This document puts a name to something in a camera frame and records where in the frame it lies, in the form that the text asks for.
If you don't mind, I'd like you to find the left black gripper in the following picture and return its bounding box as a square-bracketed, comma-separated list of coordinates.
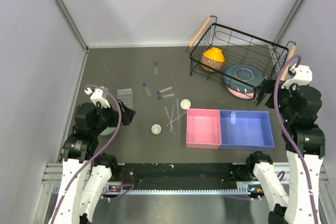
[91, 99, 135, 134]

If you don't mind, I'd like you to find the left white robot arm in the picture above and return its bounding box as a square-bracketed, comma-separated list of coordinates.
[49, 101, 136, 223]

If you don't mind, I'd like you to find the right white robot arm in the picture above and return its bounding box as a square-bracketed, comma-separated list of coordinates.
[245, 78, 325, 223]

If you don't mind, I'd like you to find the clear test tube rack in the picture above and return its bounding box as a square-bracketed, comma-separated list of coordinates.
[117, 88, 133, 109]

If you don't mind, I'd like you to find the pink plate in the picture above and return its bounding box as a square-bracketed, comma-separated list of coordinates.
[227, 87, 254, 100]

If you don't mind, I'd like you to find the dark blue plate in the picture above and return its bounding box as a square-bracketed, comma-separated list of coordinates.
[223, 65, 264, 93]

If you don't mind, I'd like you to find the light green plate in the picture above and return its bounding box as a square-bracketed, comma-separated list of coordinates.
[100, 127, 116, 136]

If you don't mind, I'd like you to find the white crucible cup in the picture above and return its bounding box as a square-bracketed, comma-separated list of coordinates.
[151, 124, 162, 135]

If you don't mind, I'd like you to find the clear plastic pipette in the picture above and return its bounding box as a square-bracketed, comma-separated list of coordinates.
[164, 106, 175, 134]
[176, 98, 180, 127]
[170, 106, 174, 133]
[166, 111, 187, 126]

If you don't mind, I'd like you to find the blue plastic bin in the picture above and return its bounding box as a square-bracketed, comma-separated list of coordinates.
[219, 110, 275, 152]

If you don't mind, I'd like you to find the orange and brown bowl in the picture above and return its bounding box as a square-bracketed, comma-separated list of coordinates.
[201, 47, 225, 72]

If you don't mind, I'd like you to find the white crucible lid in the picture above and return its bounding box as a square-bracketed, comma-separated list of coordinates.
[180, 99, 191, 110]

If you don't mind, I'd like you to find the pink plastic bin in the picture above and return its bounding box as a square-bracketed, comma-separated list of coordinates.
[186, 109, 222, 150]

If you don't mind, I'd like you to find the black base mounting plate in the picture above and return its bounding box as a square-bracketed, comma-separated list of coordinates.
[115, 163, 251, 190]

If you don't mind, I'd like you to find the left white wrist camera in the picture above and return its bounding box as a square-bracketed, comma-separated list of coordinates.
[84, 86, 110, 109]

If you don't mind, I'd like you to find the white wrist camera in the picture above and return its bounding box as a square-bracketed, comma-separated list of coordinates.
[84, 86, 110, 109]
[280, 65, 312, 90]

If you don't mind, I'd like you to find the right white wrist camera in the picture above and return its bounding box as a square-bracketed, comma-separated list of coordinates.
[280, 65, 312, 90]

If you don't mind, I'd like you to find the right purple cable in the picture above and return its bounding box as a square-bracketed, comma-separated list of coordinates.
[272, 55, 321, 224]

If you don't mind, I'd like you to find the purple cable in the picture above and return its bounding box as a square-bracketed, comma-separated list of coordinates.
[272, 55, 321, 224]
[48, 84, 135, 224]

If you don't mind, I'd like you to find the black wire dish basket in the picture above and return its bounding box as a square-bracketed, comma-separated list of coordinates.
[186, 15, 296, 89]

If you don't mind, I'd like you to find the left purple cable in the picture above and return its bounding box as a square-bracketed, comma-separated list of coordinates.
[48, 84, 135, 224]

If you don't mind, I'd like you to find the aluminium frame rail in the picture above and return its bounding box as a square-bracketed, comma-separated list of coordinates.
[39, 162, 329, 196]

